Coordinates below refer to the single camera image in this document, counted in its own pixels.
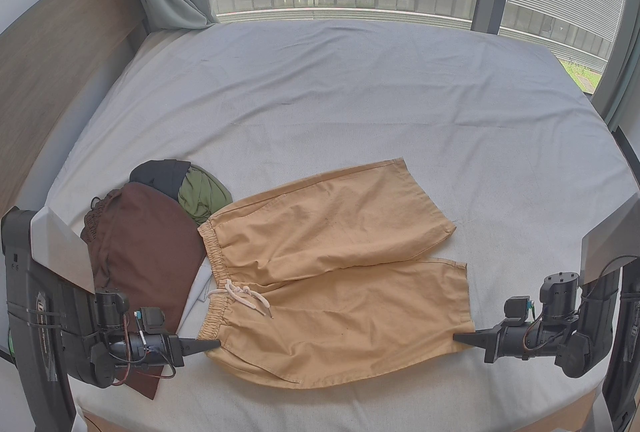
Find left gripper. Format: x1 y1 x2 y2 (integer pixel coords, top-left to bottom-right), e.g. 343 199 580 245
125 329 185 370

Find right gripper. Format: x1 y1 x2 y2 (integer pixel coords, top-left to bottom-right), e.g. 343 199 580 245
482 322 528 364

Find tan drawstring shorts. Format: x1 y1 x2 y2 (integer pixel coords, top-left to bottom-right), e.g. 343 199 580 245
197 157 475 389

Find bed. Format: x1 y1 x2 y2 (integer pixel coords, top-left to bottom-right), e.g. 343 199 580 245
0 0 640 432

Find white garment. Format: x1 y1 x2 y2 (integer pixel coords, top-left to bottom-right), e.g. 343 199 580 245
177 260 214 337

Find brown shorts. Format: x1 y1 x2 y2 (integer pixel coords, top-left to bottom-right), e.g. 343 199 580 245
81 183 207 400

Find green garment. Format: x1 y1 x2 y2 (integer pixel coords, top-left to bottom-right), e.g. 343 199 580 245
177 163 233 227

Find black garment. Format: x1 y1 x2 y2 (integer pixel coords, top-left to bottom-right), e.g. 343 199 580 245
129 160 193 201

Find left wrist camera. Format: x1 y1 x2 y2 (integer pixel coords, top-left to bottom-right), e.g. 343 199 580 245
139 306 167 336

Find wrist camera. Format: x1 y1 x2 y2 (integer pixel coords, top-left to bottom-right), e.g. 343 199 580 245
504 297 531 324
139 306 167 336

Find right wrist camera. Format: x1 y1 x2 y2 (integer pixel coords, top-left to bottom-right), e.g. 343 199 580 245
504 297 531 324

